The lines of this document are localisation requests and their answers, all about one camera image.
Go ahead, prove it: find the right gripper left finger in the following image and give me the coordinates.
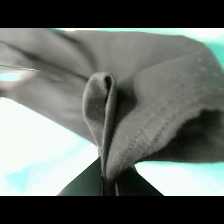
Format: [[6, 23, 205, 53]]
[[57, 157, 104, 197]]

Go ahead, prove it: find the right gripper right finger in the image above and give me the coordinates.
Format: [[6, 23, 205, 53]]
[[114, 164, 165, 197]]

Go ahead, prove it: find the black garment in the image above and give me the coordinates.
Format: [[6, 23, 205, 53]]
[[0, 28, 224, 184]]

